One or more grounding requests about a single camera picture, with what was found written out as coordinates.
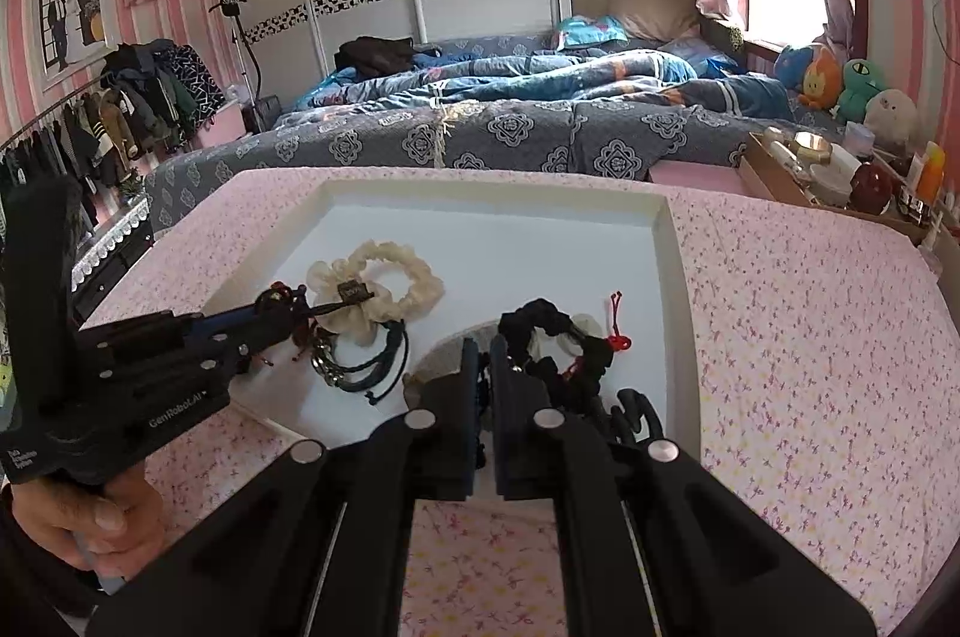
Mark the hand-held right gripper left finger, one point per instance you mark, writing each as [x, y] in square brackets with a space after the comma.
[469, 374]

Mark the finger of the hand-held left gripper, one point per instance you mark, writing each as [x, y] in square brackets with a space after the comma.
[172, 367]
[225, 325]

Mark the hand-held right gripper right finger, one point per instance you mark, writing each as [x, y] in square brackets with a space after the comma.
[501, 382]

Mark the black scrunchie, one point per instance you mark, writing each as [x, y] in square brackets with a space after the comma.
[536, 314]

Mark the cream scrunchie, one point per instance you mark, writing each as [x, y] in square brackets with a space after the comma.
[409, 288]

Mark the white tray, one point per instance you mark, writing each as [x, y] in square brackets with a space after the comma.
[487, 239]

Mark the person's left hand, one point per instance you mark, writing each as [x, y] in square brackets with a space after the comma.
[82, 513]

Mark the black cabinet with lace cover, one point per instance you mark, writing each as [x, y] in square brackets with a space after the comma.
[112, 262]

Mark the translucent bangle with red knot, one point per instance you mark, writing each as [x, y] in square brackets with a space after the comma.
[616, 344]

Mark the black hair claw clip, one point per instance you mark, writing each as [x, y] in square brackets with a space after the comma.
[634, 408]

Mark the bed with grey patterned cover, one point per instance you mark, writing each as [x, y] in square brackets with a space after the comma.
[510, 138]

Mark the rack of hanging clothes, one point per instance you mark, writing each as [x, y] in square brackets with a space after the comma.
[142, 89]

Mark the pink floral tablecloth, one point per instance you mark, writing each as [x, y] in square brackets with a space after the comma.
[787, 344]

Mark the black clothing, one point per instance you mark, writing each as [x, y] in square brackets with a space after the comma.
[375, 55]

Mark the black garment steamer stand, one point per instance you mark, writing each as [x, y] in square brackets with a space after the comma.
[232, 0]

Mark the blue patterned quilt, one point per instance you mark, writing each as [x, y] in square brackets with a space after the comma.
[600, 70]

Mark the wooden box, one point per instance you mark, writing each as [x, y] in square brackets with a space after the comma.
[772, 179]

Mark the gold round compact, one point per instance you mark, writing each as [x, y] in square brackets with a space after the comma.
[811, 145]

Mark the beige pillow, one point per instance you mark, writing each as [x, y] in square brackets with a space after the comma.
[652, 3]

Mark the red round jar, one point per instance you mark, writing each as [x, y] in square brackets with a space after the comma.
[870, 188]

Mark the blue plush toy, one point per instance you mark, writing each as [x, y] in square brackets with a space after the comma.
[789, 65]

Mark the orange plush toy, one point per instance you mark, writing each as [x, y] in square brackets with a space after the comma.
[819, 78]

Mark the green plush toy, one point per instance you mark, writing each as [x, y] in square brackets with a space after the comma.
[861, 85]

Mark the white plush toy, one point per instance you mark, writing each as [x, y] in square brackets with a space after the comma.
[892, 115]

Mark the orange bottle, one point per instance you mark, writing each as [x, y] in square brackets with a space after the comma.
[931, 172]

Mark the wall poster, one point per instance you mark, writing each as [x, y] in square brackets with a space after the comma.
[71, 21]

